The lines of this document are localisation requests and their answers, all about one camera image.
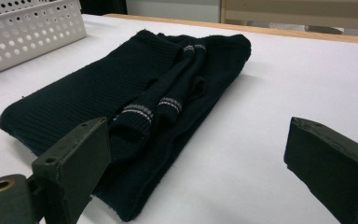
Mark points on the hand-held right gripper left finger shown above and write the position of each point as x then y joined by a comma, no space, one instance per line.
74,155

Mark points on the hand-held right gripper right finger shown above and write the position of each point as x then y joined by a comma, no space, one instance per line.
332,165

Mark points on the black device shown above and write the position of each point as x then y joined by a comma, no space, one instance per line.
74,93

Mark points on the white perforated basket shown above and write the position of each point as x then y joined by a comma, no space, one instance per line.
28,40

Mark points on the white table cover board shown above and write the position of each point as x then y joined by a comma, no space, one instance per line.
276,93

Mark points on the dark object under desk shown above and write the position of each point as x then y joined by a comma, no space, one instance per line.
324,30

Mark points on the black curtain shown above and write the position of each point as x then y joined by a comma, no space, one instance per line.
102,6

